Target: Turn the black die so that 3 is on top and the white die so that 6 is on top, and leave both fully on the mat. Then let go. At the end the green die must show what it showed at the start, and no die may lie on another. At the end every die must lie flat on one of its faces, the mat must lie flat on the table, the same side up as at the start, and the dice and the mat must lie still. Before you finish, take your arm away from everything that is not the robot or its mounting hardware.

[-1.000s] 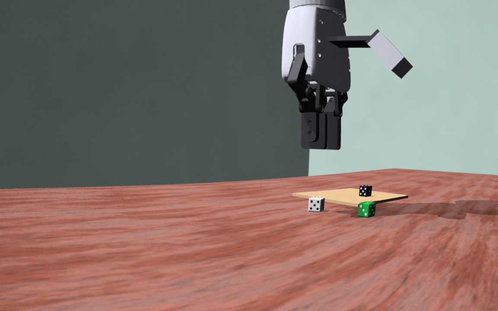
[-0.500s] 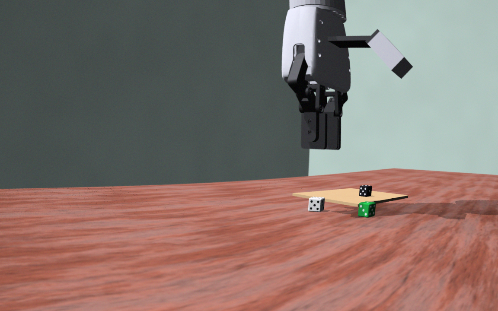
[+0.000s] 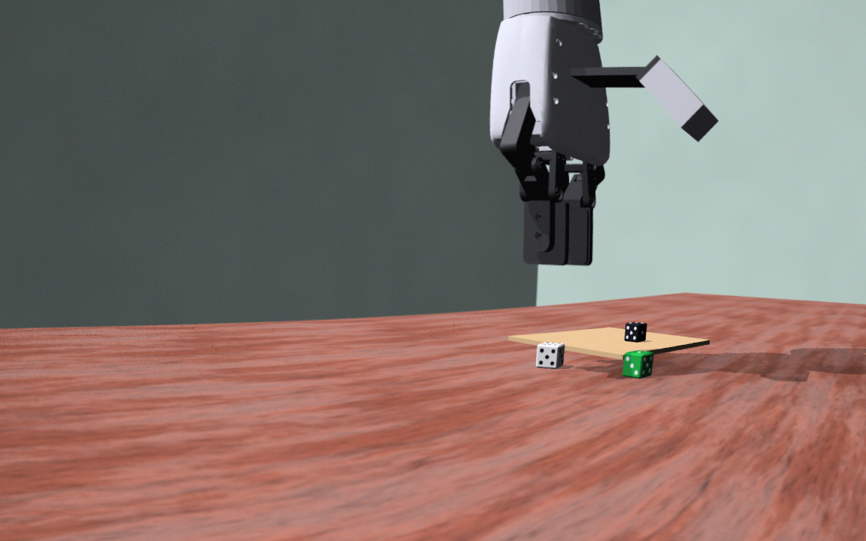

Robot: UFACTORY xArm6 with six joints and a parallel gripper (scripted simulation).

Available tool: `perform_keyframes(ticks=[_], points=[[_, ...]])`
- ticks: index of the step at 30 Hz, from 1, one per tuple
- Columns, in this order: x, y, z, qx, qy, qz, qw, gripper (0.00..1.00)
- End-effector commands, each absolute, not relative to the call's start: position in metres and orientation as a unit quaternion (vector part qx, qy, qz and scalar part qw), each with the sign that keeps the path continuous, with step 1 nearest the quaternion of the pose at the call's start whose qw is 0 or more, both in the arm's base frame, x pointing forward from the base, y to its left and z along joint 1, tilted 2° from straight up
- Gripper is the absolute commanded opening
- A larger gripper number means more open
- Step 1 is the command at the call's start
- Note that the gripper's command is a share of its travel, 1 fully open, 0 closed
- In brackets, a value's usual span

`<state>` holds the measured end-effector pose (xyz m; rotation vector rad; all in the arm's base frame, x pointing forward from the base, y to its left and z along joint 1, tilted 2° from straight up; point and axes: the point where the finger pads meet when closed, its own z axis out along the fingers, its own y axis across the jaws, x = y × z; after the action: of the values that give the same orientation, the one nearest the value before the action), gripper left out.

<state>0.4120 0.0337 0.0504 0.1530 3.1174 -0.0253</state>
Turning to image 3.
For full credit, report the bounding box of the green die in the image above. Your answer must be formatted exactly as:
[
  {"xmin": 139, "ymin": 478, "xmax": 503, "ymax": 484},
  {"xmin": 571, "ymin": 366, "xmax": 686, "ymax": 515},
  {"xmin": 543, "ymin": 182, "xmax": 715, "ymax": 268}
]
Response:
[{"xmin": 622, "ymin": 350, "xmax": 654, "ymax": 379}]

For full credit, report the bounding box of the tan square mat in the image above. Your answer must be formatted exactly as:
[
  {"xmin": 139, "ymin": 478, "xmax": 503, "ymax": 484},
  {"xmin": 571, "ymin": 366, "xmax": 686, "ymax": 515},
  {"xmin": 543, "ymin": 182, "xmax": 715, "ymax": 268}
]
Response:
[{"xmin": 508, "ymin": 328, "xmax": 710, "ymax": 360}]

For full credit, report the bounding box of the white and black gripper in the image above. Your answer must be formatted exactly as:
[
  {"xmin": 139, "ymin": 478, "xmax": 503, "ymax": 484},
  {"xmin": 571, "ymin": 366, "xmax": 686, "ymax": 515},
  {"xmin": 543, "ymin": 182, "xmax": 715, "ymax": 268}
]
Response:
[{"xmin": 490, "ymin": 12, "xmax": 610, "ymax": 266}]

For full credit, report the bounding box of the black die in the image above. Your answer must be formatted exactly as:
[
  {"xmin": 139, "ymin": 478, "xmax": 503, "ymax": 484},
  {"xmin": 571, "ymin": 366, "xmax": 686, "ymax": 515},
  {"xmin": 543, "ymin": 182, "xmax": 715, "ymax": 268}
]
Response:
[{"xmin": 624, "ymin": 322, "xmax": 647, "ymax": 343}]

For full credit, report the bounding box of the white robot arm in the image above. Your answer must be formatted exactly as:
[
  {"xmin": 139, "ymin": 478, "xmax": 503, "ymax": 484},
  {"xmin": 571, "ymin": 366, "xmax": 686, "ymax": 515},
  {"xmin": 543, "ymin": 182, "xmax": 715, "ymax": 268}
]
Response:
[{"xmin": 504, "ymin": 0, "xmax": 719, "ymax": 142}]

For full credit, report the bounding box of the white die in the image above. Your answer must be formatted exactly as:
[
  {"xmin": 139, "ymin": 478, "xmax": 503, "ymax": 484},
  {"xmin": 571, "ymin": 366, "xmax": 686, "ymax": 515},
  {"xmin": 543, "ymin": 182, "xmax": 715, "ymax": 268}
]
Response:
[{"xmin": 536, "ymin": 342, "xmax": 565, "ymax": 369}]

